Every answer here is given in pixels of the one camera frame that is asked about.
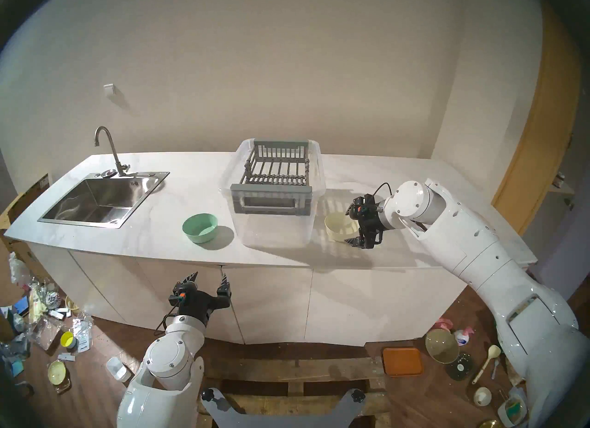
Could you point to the mint green bowl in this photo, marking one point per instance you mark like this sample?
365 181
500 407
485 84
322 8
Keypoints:
200 229

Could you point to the white plastic container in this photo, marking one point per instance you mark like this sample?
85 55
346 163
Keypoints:
117 369

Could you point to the clear plastic bag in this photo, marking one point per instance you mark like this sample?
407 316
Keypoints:
45 332

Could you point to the wooden door frame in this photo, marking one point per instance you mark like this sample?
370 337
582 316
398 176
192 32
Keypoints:
530 132

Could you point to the grey lavender door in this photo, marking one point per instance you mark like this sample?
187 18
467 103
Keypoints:
553 265

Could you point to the small white cup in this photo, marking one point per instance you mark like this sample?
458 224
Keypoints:
482 396

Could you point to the white plastic bag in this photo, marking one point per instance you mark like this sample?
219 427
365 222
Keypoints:
18 268

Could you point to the small grey spoon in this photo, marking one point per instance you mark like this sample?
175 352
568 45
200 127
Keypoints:
494 368

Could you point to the yellow snack package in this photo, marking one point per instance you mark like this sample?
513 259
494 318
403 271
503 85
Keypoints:
37 302

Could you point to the stainless steel sink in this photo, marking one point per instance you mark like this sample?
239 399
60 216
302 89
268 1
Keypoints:
99 199

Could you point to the pale yellow bowl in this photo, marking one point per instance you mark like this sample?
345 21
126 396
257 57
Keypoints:
56 371

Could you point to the wooden shelf board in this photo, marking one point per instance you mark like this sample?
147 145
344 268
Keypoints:
562 189

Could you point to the curved steel faucet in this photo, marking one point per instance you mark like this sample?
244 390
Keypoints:
114 153

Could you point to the wooden pallet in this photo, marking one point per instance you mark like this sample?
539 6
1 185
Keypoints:
295 369

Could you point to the amber glass plate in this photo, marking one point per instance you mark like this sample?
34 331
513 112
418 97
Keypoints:
441 346

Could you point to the brown cardboard box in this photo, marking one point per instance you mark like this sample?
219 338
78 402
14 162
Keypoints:
20 206

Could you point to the pink plastic object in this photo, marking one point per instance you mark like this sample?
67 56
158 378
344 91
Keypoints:
445 324

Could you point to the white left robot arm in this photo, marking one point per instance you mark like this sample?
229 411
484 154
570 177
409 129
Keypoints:
170 362

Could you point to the white container green sponge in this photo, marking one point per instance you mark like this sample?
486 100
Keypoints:
511 408

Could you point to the woven basket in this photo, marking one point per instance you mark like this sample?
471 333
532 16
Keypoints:
71 305

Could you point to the white marble kitchen counter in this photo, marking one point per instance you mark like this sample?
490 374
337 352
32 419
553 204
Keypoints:
276 302

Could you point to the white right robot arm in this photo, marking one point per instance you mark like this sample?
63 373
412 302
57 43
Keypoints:
461 242

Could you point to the teal sponge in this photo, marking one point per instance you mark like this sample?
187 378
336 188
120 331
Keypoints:
14 367

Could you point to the round steel sink knob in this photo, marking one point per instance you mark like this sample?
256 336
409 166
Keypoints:
109 172

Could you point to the yellow cup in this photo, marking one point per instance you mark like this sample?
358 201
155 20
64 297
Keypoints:
67 339

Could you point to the blue tablet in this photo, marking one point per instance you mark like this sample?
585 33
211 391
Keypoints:
20 306

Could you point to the clear bag with papers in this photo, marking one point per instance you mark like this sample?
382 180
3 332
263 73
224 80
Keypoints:
82 335

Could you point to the grey dish drying rack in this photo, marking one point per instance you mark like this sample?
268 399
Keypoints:
272 192

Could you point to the dark glass lid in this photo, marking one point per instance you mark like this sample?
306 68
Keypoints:
461 368

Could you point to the white bottle pink cap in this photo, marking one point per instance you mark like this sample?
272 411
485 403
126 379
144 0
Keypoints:
463 338

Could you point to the orange rectangular tray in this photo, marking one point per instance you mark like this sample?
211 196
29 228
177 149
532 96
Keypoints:
402 361

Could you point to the white wall switch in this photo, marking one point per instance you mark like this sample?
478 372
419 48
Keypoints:
109 89

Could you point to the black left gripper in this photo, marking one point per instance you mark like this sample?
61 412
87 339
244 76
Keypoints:
198 303

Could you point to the clear plastic storage bin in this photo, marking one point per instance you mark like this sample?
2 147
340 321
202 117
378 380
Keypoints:
272 233

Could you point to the white mesh ball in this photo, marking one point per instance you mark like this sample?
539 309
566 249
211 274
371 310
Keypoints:
52 297

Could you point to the cream bowl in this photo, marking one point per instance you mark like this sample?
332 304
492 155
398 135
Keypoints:
336 226

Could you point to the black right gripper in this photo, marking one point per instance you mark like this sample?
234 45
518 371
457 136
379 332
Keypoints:
372 222

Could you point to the gold metal plate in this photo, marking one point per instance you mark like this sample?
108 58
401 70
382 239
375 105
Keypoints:
490 425

